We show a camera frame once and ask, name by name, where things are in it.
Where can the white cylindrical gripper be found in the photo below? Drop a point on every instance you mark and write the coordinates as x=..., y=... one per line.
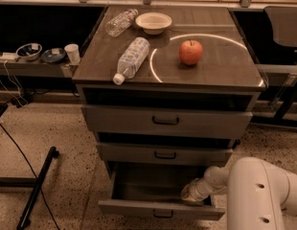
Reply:
x=197, y=188

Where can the grey bottom drawer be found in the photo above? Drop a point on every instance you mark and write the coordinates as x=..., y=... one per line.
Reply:
x=153, y=190

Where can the grey drawer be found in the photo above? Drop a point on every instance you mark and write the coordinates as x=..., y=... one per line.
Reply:
x=153, y=190
x=163, y=155
x=166, y=122

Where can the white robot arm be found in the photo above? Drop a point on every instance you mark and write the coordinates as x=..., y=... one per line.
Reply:
x=258, y=193

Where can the grey top drawer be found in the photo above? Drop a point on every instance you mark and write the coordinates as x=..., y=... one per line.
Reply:
x=166, y=122

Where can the grey middle drawer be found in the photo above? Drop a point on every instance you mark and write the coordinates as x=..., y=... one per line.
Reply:
x=163, y=155

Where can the dark wood drawer cabinet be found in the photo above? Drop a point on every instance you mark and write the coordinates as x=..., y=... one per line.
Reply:
x=225, y=65

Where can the red apple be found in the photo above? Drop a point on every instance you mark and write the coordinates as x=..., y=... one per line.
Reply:
x=190, y=52

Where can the clear bottle white cap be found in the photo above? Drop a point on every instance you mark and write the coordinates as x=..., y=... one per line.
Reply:
x=131, y=60

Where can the white ceramic bowl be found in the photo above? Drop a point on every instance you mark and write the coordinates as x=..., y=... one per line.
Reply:
x=153, y=23

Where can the black floor stand leg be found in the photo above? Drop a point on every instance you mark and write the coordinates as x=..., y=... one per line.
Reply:
x=38, y=180

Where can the clear empty plastic bottle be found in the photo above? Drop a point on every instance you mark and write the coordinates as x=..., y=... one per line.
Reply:
x=117, y=25

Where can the white paper cup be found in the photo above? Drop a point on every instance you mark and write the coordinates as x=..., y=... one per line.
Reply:
x=72, y=51

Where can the dark chair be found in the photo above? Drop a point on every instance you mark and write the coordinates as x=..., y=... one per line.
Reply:
x=284, y=28

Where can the dark blue bowl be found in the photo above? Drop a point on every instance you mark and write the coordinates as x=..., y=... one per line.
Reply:
x=54, y=55

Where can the grey side shelf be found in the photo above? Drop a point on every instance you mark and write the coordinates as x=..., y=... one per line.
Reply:
x=37, y=69

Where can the white rimmed dark bowl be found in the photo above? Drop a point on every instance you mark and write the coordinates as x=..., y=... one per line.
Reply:
x=29, y=52

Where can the white power strip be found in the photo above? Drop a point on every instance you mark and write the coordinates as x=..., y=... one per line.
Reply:
x=9, y=56

